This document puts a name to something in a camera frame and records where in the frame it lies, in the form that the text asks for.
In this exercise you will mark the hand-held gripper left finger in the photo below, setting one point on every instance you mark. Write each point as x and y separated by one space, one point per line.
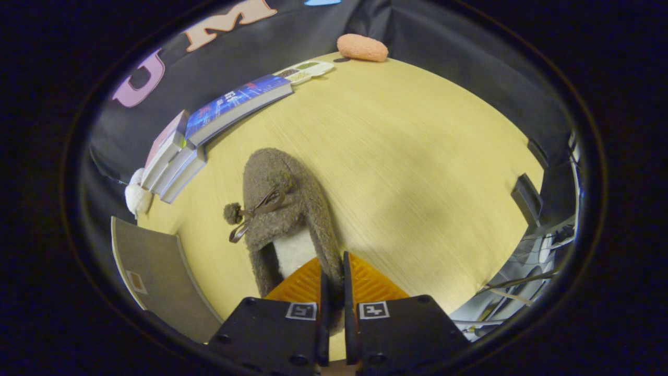
271 334

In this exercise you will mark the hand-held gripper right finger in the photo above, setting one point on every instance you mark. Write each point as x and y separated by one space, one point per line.
407 334

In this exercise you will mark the brown fuzzy shoe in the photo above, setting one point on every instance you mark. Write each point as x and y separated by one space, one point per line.
297 209

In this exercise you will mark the grey metal equipment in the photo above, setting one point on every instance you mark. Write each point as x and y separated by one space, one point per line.
527 277

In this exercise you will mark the white paged book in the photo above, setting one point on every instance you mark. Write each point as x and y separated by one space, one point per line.
175 169
183 180

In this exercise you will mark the black block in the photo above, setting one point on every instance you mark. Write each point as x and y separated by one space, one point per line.
537 153
526 201

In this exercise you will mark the white plush toy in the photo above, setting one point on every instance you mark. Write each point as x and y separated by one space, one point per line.
136 197

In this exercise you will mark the pink cover book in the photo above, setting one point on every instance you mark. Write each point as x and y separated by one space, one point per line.
166 137

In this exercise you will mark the blue cover book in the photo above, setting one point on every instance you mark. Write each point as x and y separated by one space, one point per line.
235 102

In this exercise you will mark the white compartment tray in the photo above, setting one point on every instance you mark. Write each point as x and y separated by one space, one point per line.
303 72

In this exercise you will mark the orange plush roll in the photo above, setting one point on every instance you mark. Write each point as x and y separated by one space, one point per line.
362 47

